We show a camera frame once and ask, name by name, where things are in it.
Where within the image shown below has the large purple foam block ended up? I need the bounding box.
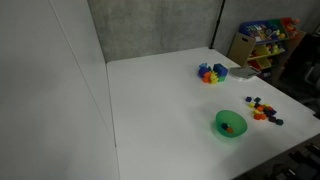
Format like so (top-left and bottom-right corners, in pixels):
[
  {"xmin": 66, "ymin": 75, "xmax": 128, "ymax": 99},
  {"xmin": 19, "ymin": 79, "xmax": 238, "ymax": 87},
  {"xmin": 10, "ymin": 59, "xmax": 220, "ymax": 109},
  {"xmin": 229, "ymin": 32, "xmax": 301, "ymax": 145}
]
[{"xmin": 197, "ymin": 66, "xmax": 210, "ymax": 78}]

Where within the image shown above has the large yellow foam block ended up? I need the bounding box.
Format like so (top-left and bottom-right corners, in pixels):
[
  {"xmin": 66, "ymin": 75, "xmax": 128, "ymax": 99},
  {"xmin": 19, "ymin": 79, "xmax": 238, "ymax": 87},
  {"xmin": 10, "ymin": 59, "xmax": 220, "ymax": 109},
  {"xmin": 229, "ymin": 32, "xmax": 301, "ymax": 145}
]
[{"xmin": 209, "ymin": 72, "xmax": 220, "ymax": 85}]

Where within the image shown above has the green plastic bowl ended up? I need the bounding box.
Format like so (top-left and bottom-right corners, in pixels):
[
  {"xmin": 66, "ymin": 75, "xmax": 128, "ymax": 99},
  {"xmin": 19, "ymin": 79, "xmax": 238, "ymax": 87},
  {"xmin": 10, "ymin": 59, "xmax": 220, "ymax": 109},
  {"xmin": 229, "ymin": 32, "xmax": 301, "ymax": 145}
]
[{"xmin": 214, "ymin": 109, "xmax": 249, "ymax": 139}]

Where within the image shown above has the large blue foam cube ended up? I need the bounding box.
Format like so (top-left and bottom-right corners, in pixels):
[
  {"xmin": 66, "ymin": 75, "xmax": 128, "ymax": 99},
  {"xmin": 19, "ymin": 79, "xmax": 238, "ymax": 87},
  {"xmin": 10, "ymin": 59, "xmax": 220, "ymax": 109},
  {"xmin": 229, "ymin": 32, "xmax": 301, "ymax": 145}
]
[{"xmin": 212, "ymin": 63, "xmax": 229, "ymax": 77}]

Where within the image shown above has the grey metal mounting plate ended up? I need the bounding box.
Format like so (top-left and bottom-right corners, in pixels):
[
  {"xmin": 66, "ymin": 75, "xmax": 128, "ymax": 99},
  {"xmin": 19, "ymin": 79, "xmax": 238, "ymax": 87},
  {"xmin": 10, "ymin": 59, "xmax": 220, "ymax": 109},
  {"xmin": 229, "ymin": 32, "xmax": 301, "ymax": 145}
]
[{"xmin": 228, "ymin": 65, "xmax": 262, "ymax": 80}]

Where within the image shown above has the black stand pole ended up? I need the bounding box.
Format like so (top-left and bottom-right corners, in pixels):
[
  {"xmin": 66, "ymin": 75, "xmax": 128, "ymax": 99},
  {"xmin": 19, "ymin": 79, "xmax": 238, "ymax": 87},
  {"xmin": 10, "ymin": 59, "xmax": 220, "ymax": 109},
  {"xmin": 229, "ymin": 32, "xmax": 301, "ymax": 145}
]
[{"xmin": 208, "ymin": 0, "xmax": 227, "ymax": 50}]

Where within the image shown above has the yellow storage bin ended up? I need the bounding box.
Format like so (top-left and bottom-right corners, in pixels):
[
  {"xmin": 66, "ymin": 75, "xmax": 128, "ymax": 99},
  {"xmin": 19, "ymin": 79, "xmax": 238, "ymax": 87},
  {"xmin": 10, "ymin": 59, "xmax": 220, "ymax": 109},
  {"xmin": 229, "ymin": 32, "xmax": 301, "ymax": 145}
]
[{"xmin": 248, "ymin": 43, "xmax": 287, "ymax": 62}]

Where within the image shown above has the blue storage bin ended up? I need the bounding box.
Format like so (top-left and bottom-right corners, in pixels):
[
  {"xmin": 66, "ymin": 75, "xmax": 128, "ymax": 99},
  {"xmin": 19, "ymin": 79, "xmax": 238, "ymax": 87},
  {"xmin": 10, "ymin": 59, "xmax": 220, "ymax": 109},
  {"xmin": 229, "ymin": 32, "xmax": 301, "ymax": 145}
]
[{"xmin": 238, "ymin": 20, "xmax": 285, "ymax": 43}]

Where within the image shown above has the wooden toy shelf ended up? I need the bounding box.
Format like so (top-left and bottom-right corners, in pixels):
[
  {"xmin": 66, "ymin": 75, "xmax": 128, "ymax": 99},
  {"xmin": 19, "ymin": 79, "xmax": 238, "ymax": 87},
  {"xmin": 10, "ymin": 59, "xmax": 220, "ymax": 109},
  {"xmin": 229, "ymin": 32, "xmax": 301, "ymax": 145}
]
[{"xmin": 238, "ymin": 16, "xmax": 307, "ymax": 81}]

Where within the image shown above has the red storage bin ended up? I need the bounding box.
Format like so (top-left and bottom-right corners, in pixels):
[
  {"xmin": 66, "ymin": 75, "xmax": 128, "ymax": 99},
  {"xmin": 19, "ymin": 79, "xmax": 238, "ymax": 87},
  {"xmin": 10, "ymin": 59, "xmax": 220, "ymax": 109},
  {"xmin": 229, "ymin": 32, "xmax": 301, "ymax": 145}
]
[{"xmin": 280, "ymin": 16, "xmax": 302, "ymax": 33}]

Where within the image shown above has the brown board with handle hole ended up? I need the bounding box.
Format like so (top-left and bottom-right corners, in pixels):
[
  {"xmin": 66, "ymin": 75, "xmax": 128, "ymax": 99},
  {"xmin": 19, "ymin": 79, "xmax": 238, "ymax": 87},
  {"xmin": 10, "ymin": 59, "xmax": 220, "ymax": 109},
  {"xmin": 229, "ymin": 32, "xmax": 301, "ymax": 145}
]
[{"xmin": 227, "ymin": 31, "xmax": 257, "ymax": 67}]

